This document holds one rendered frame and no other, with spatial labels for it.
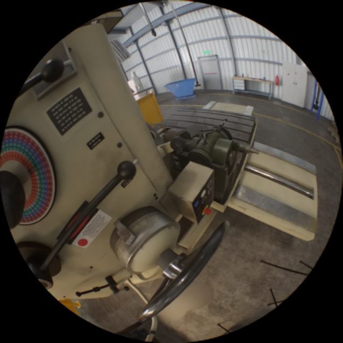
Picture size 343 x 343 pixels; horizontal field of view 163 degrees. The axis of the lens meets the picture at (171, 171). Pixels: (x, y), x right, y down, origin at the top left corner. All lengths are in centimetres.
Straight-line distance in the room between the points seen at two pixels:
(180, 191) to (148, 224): 16
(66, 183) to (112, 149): 11
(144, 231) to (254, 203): 94
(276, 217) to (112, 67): 126
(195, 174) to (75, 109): 39
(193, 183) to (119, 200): 24
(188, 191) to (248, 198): 78
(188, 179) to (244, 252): 147
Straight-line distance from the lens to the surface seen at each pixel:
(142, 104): 322
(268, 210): 112
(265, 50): 735
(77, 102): 23
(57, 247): 28
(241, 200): 111
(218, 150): 61
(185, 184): 40
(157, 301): 21
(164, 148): 39
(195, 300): 180
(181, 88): 647
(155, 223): 32
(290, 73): 681
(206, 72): 801
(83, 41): 29
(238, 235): 175
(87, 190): 27
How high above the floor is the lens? 168
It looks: 46 degrees down
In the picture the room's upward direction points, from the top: 23 degrees counter-clockwise
